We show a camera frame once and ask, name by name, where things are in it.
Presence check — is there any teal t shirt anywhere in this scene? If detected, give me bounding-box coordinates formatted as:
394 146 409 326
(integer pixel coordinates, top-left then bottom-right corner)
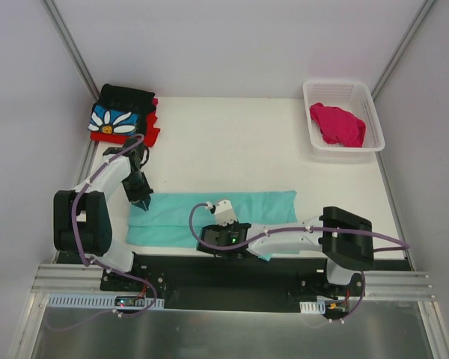
125 190 297 249

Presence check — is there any white plastic basket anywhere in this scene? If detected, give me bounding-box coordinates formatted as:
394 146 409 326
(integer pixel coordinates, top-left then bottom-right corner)
302 79 385 159

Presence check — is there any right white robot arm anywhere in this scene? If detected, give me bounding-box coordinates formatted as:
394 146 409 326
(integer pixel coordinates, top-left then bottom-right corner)
189 200 374 295

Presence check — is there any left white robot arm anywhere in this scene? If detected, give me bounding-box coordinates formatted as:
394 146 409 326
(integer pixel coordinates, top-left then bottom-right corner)
53 134 153 291

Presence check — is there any red folded t shirt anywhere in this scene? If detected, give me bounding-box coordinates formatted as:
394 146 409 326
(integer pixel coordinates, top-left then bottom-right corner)
88 111 161 147

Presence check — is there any pink folded t shirt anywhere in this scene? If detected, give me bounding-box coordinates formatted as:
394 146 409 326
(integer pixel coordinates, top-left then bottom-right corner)
152 97 159 112

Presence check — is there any magenta t shirt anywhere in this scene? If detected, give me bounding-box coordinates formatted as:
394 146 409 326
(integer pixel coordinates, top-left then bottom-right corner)
310 102 367 148

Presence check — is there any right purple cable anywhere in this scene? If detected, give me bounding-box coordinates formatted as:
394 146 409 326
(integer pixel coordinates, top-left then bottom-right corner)
189 201 412 328

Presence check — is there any purple cable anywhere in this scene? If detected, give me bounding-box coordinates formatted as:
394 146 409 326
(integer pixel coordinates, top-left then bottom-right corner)
189 201 412 328
46 133 159 332

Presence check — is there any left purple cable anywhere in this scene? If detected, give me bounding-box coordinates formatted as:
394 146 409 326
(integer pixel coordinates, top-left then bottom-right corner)
46 133 159 332

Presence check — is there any right white cable duct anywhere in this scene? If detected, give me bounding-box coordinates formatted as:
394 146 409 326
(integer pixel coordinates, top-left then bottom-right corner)
299 301 326 315

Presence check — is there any white cable duct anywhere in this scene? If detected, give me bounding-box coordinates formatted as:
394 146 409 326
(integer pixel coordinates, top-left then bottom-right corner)
299 301 326 315
48 294 165 310

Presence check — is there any left white cable duct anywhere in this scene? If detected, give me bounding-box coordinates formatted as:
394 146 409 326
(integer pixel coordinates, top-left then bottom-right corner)
48 294 165 310

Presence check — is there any left aluminium frame post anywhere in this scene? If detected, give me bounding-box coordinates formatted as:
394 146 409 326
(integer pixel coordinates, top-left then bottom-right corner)
41 0 100 100

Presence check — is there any aluminium frame post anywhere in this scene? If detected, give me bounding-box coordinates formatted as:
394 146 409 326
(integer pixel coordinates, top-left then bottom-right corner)
41 0 100 100
371 0 439 101

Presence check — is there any right aluminium frame post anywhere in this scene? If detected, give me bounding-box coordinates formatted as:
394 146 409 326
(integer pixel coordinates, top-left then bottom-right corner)
371 0 439 101

